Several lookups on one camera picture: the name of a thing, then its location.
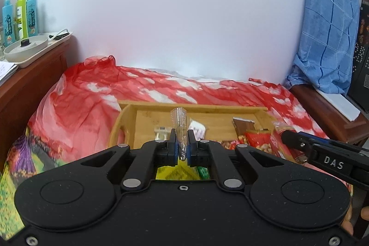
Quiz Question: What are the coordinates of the dark dotted cabinet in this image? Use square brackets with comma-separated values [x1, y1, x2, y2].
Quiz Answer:
[342, 0, 369, 112]

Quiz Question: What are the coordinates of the white plastic tray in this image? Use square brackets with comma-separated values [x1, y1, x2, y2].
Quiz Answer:
[4, 31, 73, 69]

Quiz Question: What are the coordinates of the red and gold nut packet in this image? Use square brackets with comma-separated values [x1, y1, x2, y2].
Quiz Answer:
[244, 131, 274, 154]

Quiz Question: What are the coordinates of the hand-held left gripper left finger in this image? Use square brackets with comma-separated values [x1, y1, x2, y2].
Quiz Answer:
[76, 128, 179, 192]

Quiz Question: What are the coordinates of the blue plaid cloth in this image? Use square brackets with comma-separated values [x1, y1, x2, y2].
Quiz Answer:
[285, 0, 361, 96]

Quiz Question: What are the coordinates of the white round dish black knob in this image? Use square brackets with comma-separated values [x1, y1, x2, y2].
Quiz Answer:
[3, 34, 49, 62]

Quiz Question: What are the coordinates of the wooden serving tray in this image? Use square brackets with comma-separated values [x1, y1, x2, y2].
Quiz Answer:
[108, 100, 278, 154]

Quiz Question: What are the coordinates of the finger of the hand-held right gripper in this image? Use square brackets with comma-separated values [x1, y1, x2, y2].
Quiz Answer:
[281, 131, 318, 161]
[298, 132, 362, 152]

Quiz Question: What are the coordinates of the person's right hand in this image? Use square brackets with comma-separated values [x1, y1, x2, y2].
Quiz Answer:
[341, 201, 369, 236]

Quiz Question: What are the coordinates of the stack of white papers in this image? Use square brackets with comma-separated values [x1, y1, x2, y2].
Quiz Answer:
[0, 60, 19, 86]

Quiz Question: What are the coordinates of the white candy packet red print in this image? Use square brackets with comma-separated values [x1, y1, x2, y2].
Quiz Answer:
[189, 119, 207, 140]

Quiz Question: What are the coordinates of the dark wooden headboard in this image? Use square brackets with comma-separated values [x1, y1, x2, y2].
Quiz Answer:
[0, 34, 71, 169]

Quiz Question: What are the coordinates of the brown sachet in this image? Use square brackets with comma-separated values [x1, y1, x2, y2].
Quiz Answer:
[232, 117, 256, 137]

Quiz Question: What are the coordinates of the yellow snack packet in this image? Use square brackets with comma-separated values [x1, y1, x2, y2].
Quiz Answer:
[156, 161, 200, 181]

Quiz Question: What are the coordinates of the colourful printed blanket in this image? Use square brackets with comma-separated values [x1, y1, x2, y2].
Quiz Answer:
[0, 55, 355, 235]

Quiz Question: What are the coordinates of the teal spray bottle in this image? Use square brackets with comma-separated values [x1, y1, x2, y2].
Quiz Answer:
[26, 0, 39, 37]
[2, 0, 17, 47]

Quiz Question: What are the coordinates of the white power cable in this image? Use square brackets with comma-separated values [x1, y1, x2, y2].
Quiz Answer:
[49, 28, 71, 40]

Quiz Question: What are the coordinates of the dark wooden side furniture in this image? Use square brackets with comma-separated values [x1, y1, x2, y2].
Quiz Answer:
[288, 84, 369, 147]

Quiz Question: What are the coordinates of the white flat panel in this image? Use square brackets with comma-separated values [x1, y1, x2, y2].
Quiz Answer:
[313, 87, 361, 122]

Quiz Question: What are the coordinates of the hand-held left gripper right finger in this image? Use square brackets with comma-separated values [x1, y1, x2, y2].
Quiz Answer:
[187, 129, 289, 192]

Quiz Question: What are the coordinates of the lime green spray bottle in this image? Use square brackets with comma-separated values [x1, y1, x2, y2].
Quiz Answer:
[16, 0, 28, 41]

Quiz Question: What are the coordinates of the clear white candy packet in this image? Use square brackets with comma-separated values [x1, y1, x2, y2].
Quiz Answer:
[171, 107, 188, 161]

